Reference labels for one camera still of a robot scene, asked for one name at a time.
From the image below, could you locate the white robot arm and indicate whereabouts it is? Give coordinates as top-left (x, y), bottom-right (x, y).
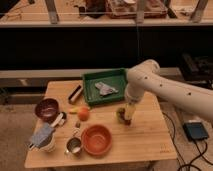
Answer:
top-left (124, 59), bottom-right (213, 124)

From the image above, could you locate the small metal cup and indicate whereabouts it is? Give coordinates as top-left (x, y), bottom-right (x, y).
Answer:
top-left (65, 131), bottom-right (82, 156)

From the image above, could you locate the green plastic tray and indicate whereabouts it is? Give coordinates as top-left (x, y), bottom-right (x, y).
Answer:
top-left (82, 68), bottom-right (127, 106)

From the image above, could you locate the crumpled grey cloth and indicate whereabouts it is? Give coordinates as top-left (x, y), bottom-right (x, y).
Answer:
top-left (95, 82), bottom-right (118, 96)

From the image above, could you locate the orange bowl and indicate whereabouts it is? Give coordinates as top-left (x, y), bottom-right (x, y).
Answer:
top-left (81, 124), bottom-right (112, 156)

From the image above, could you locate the orange peach fruit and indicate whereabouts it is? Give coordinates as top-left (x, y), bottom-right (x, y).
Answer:
top-left (77, 107), bottom-right (90, 121)

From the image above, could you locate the black rectangular brush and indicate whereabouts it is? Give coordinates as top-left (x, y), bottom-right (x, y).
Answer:
top-left (68, 85), bottom-right (83, 104)

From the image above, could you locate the yellow banana toy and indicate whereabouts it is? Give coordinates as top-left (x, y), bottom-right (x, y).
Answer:
top-left (69, 106), bottom-right (81, 114)

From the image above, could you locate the black foot pedal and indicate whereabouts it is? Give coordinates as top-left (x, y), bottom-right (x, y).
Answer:
top-left (183, 122), bottom-right (209, 141)

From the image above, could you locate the dark red bowl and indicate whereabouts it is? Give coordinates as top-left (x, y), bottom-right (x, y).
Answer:
top-left (35, 98), bottom-right (59, 123)

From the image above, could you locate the black floor cable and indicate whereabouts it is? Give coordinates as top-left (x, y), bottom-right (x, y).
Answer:
top-left (162, 111), bottom-right (213, 171)

